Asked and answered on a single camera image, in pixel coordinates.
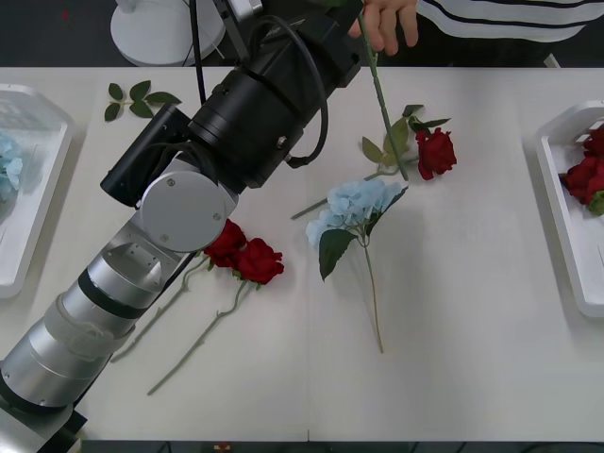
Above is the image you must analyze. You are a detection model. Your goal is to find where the person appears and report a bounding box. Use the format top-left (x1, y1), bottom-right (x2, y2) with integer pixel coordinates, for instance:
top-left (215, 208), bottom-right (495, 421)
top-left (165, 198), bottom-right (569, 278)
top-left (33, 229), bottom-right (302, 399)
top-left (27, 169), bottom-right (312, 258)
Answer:
top-left (414, 0), bottom-right (589, 43)

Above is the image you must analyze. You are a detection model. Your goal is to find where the small dark green leaf twig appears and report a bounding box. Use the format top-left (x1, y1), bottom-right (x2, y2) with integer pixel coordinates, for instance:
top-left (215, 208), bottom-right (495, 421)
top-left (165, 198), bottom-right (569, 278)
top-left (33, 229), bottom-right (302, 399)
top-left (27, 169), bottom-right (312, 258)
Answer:
top-left (402, 103), bottom-right (453, 134)

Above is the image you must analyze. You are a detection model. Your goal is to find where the white round stand base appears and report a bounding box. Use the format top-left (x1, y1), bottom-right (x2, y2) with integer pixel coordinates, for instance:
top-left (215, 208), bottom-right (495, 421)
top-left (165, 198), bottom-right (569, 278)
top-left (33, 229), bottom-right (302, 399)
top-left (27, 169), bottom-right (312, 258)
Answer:
top-left (109, 0), bottom-right (227, 67)

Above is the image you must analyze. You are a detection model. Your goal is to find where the dark green five-leaf twig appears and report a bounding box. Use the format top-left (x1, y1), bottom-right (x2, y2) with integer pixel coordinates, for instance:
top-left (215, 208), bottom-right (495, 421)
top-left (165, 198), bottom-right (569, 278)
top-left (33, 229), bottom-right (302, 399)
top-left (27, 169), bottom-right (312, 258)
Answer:
top-left (103, 79), bottom-right (183, 123)

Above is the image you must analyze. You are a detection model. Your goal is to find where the pale blue artificial flower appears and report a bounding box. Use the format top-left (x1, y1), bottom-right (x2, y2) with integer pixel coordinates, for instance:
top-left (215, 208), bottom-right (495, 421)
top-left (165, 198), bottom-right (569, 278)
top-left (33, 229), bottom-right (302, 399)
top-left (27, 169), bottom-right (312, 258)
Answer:
top-left (305, 178), bottom-right (410, 355)
top-left (0, 131), bottom-right (24, 204)

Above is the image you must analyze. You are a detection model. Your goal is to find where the shallow white box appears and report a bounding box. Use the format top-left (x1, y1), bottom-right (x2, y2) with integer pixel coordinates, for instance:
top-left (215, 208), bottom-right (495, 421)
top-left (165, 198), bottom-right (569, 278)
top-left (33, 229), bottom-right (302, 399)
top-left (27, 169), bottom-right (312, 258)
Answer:
top-left (534, 100), bottom-right (604, 318)
top-left (0, 83), bottom-right (76, 299)

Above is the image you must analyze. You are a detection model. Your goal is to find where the red rose with olive leaves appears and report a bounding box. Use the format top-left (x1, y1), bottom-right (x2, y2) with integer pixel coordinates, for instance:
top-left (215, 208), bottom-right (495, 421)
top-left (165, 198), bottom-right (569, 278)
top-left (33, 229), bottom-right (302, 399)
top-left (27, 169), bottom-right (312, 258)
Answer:
top-left (290, 115), bottom-right (458, 222)

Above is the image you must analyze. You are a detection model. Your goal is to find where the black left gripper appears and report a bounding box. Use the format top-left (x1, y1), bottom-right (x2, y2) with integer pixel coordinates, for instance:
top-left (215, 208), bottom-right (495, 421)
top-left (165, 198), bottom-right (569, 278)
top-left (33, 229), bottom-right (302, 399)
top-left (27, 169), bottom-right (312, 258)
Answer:
top-left (287, 8), bottom-right (364, 90)

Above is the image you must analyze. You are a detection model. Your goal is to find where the person's hand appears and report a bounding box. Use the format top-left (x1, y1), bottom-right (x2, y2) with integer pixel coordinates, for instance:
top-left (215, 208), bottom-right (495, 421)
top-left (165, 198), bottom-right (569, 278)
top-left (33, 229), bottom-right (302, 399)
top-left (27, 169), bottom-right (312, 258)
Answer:
top-left (347, 0), bottom-right (420, 58)

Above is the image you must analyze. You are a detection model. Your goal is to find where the red artificial rose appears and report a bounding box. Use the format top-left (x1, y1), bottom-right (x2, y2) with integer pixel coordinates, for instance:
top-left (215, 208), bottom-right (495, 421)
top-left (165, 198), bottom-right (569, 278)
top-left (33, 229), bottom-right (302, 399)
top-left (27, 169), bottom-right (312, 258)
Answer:
top-left (582, 126), bottom-right (604, 159)
top-left (147, 238), bottom-right (285, 396)
top-left (110, 218), bottom-right (248, 364)
top-left (560, 157), bottom-right (604, 217)
top-left (322, 0), bottom-right (411, 183)

